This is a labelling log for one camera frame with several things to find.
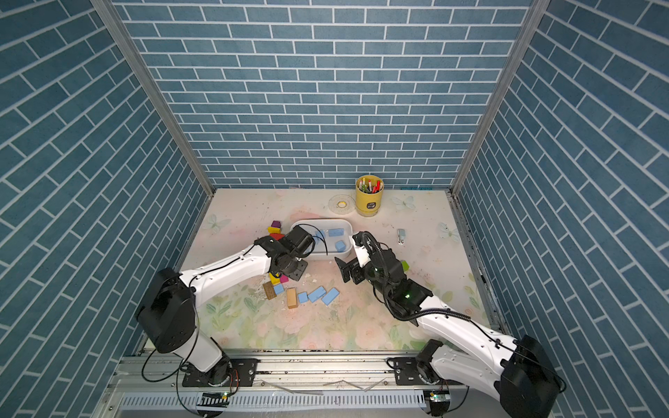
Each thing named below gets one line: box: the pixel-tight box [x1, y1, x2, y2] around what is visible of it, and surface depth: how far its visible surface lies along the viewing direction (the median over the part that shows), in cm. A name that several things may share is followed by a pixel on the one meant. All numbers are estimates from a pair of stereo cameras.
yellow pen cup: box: [355, 174, 385, 218], surface depth 107 cm
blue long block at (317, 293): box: [307, 285, 326, 304], surface depth 90 cm
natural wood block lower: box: [286, 287, 298, 310], surface depth 88 cm
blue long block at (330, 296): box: [321, 287, 340, 306], surface depth 90 cm
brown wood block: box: [262, 280, 278, 301], surface depth 91 cm
